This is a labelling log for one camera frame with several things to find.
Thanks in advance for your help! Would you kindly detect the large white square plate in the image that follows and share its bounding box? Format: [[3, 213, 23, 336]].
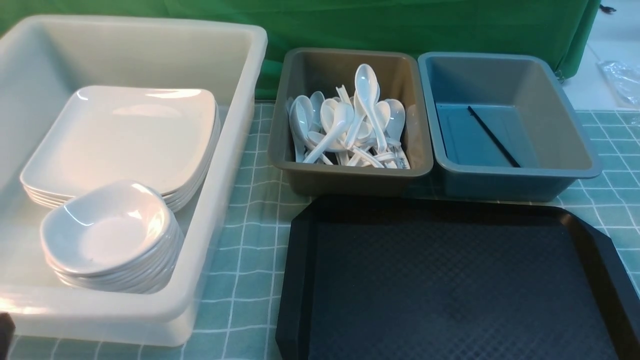
[[20, 85, 219, 198]]

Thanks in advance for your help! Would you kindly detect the black chopstick gold band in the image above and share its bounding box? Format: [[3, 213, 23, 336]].
[[467, 105, 521, 168]]

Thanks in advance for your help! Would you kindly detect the small white square bowl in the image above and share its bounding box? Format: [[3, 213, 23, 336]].
[[39, 180, 183, 277]]

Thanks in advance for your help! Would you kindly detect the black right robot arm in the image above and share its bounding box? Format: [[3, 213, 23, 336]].
[[0, 312, 16, 360]]

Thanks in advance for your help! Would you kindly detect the brown plastic bin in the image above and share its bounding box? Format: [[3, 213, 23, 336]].
[[267, 48, 434, 197]]

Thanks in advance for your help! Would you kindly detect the pile of white soup spoons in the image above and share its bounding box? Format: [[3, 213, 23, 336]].
[[285, 86, 411, 170]]

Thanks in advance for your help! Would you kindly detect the black plastic serving tray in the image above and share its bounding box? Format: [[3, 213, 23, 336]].
[[275, 195, 640, 360]]

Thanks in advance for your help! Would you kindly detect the stack of white square plates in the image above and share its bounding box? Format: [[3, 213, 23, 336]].
[[19, 104, 224, 213]]

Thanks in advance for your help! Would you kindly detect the blue-grey plastic bin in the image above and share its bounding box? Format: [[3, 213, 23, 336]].
[[417, 52, 602, 202]]

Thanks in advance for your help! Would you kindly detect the stack of white small bowls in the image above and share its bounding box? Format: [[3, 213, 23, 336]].
[[47, 224, 185, 294]]

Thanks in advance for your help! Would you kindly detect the large white plastic tub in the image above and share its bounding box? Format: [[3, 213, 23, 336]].
[[1, 14, 268, 347]]

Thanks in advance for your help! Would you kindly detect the green backdrop cloth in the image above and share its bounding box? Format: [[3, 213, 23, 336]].
[[0, 0, 601, 100]]

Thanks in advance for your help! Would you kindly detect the clear plastic bag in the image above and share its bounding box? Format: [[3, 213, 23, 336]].
[[598, 60, 640, 109]]

